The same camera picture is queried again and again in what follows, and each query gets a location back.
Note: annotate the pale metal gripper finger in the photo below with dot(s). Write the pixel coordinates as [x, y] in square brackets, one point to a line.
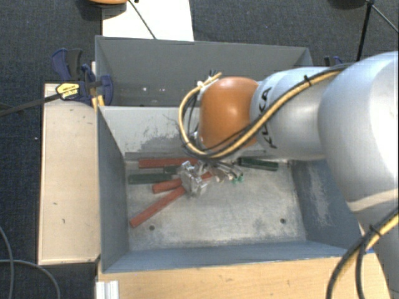
[188, 170]
[197, 187]

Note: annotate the dark green flat block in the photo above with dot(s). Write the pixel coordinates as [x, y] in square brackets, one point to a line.
[149, 178]
[258, 164]
[172, 169]

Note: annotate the red-brown flat block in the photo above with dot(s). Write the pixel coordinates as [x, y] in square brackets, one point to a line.
[156, 207]
[159, 162]
[166, 186]

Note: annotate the grey metal bin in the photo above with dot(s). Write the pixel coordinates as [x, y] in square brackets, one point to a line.
[218, 216]

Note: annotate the pale wood flat board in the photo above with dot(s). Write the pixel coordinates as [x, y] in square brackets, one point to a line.
[70, 182]

